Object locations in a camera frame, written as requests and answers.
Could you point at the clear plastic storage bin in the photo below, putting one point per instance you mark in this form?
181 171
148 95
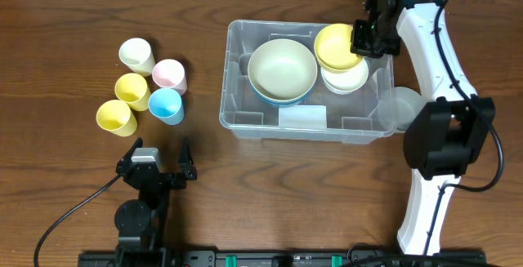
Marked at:
351 118

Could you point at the yellow plastic cup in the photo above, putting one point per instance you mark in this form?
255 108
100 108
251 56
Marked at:
116 117
133 89

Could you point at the beige large bowl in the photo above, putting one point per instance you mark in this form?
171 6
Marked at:
282 70

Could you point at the white label on bin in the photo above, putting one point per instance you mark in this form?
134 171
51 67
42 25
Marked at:
303 117

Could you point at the dark blue large bowl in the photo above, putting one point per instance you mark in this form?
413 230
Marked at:
286 104

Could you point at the light blue plastic cup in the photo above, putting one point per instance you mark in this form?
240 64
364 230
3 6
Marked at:
167 105

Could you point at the cream plastic cup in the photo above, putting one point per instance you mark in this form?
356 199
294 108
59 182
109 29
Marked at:
137 55

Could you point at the yellow plastic cup upper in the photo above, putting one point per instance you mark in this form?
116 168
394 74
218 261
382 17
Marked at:
133 89

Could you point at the yellow small bowl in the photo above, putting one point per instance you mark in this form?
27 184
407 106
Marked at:
332 48

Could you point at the pink plastic cup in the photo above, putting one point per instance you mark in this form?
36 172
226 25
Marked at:
171 74

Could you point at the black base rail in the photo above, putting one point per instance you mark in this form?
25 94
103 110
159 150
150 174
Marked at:
354 257

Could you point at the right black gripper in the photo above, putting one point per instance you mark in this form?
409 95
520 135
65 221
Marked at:
368 44

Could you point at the white small bowl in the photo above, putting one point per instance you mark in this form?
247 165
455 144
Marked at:
348 81

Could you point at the grey small bowl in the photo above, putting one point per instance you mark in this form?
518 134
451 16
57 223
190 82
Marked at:
399 107

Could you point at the yellow plastic cup lower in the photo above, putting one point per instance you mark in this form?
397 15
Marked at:
116 117

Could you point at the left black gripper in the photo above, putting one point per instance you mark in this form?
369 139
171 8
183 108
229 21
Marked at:
162 178

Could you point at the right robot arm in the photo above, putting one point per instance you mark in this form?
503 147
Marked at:
450 130

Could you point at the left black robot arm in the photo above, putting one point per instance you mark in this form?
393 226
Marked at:
140 222

